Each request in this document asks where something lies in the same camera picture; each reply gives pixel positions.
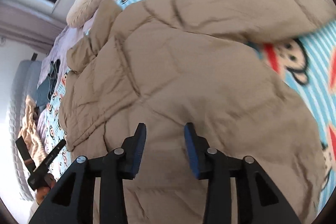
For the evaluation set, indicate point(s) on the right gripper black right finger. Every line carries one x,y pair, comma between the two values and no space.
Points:
259,200

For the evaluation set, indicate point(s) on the tan puffer jacket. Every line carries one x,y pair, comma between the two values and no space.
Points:
169,62

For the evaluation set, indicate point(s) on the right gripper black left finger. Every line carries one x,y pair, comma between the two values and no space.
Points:
71,200

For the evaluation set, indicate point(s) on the teal folded garment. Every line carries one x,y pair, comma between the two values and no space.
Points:
46,89

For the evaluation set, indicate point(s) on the grey padded headboard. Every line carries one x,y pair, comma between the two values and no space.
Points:
24,84

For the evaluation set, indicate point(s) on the left hand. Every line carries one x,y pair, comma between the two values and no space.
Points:
43,191

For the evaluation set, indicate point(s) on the monkey print blue blanket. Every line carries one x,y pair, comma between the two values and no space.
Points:
307,66

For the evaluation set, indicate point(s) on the beige striped garment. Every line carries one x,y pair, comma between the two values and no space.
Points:
29,132

